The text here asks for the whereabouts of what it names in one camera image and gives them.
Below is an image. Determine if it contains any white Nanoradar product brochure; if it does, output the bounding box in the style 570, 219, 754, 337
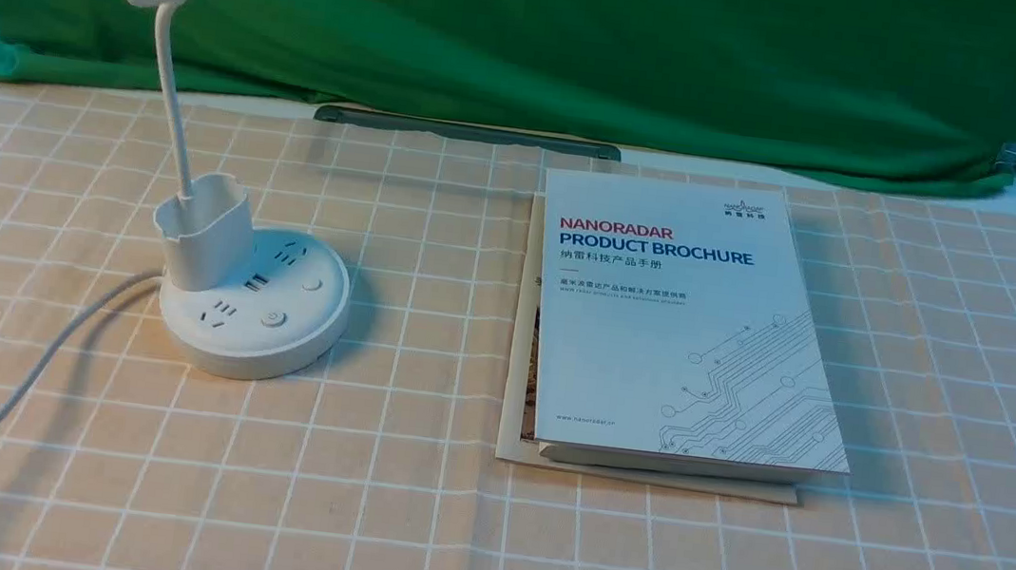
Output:
534, 169, 851, 485

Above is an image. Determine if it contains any white lamp power cable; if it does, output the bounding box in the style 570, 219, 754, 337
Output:
0, 254, 165, 511

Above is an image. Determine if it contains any beige checked tablecloth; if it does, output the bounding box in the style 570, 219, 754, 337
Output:
0, 105, 1016, 570

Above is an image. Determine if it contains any beige booklet under brochure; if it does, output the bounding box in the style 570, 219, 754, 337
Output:
494, 194, 799, 505

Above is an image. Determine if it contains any white desk lamp with sockets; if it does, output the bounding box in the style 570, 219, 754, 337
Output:
125, 0, 352, 381

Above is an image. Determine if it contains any green backdrop cloth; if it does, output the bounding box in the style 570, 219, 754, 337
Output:
0, 0, 1016, 209

